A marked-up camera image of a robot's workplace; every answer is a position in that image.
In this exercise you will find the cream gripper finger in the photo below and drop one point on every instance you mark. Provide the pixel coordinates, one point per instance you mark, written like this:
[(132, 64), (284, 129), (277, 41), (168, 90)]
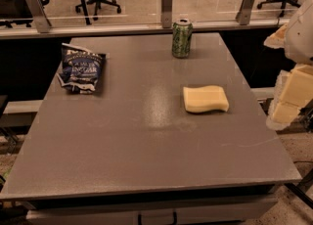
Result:
[(292, 92), (276, 39)]

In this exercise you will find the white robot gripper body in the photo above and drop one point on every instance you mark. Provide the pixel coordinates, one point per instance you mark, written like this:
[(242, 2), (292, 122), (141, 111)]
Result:
[(300, 36)]

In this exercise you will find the yellow sponge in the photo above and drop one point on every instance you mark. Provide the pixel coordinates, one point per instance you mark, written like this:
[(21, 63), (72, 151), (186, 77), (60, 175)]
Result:
[(205, 99)]

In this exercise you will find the green soda can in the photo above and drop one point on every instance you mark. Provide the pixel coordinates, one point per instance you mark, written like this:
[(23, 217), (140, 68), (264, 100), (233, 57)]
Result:
[(182, 35)]

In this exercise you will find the blue chip bag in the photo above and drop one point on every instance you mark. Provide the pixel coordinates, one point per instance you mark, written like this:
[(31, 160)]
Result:
[(81, 69)]

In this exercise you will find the right metal railing post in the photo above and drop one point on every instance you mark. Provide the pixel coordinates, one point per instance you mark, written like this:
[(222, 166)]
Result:
[(244, 14)]

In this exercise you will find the middle metal railing post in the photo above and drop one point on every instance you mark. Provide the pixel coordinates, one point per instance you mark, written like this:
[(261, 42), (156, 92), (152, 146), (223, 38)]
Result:
[(166, 13)]

